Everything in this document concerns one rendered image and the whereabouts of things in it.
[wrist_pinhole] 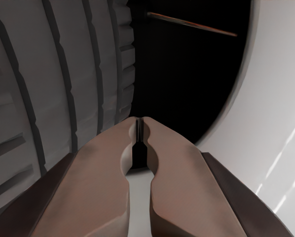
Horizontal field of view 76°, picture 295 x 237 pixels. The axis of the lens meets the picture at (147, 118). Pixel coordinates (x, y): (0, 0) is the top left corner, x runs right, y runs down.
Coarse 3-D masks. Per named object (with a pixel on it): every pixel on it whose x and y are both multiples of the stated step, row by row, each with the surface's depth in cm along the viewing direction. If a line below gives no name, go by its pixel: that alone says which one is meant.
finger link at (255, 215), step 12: (204, 156) 9; (216, 168) 8; (216, 180) 7; (228, 180) 7; (228, 192) 7; (240, 192) 7; (252, 192) 7; (240, 204) 6; (252, 204) 6; (264, 204) 6; (240, 216) 6; (252, 216) 6; (264, 216) 6; (276, 216) 6; (252, 228) 6; (264, 228) 6; (276, 228) 6
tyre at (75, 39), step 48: (0, 0) 12; (48, 0) 14; (96, 0) 19; (0, 48) 12; (48, 48) 15; (96, 48) 20; (0, 96) 12; (48, 96) 16; (96, 96) 22; (0, 144) 14; (48, 144) 17; (0, 192) 14
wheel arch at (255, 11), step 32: (160, 0) 58; (192, 0) 55; (224, 0) 51; (256, 0) 24; (160, 32) 63; (192, 32) 58; (256, 32) 25; (160, 64) 67; (192, 64) 62; (224, 64) 58; (160, 96) 73; (192, 96) 67; (224, 96) 42; (192, 128) 52
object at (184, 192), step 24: (144, 120) 11; (168, 144) 9; (192, 144) 9; (168, 168) 8; (192, 168) 8; (168, 192) 7; (192, 192) 7; (216, 192) 7; (168, 216) 6; (192, 216) 6; (216, 216) 6
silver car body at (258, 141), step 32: (288, 0) 23; (288, 32) 24; (256, 64) 27; (288, 64) 25; (256, 96) 29; (288, 96) 27; (224, 128) 33; (256, 128) 31; (288, 128) 29; (224, 160) 36; (256, 160) 33; (288, 160) 31; (256, 192) 36; (288, 192) 33; (288, 224) 36
